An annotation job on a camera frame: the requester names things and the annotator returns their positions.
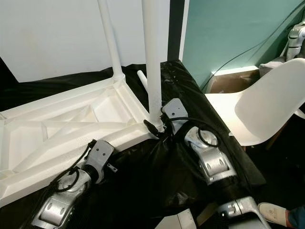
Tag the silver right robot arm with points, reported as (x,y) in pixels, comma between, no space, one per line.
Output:
(214,164)

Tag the black plastic sheet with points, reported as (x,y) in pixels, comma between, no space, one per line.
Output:
(152,181)

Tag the light grey cushion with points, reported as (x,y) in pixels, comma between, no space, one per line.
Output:
(271,67)

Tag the dark grey post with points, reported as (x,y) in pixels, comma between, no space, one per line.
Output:
(176,28)

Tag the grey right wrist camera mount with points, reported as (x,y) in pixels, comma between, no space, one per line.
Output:
(175,112)

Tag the large white board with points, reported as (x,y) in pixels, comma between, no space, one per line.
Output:
(57,33)

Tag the white plastic shell chair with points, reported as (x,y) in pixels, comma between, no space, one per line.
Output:
(267,105)

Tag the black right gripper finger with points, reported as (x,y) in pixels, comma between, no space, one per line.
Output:
(151,126)

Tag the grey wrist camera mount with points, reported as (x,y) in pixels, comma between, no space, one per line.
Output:
(175,112)
(100,155)

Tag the blue jeans person leg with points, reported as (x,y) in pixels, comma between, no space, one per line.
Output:
(298,217)

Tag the white plastic children table top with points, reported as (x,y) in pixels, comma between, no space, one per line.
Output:
(57,138)

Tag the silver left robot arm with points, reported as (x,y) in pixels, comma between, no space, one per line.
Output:
(62,205)

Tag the white shoe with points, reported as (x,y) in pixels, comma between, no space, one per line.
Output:
(272,213)

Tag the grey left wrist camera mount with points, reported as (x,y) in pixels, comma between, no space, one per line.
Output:
(100,155)

